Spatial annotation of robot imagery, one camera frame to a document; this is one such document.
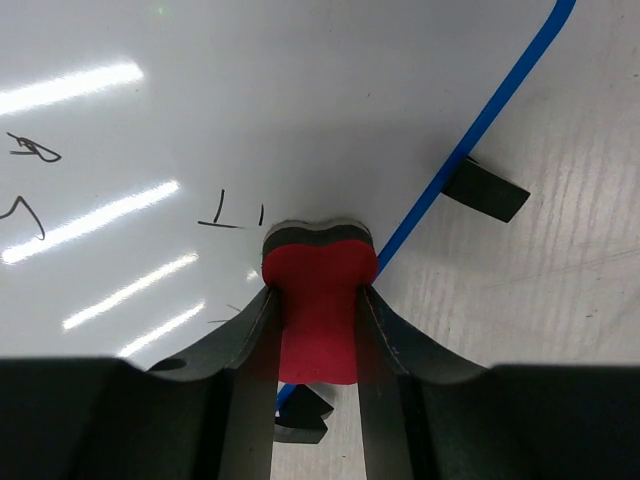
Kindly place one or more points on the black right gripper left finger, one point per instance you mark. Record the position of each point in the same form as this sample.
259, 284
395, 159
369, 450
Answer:
206, 412

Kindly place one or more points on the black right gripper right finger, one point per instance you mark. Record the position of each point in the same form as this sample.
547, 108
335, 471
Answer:
428, 413

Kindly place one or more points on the red bone-shaped eraser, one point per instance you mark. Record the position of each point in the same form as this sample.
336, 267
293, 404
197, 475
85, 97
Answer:
317, 269

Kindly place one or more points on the blue-framed whiteboard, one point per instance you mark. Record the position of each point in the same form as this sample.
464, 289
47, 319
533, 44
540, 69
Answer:
148, 146

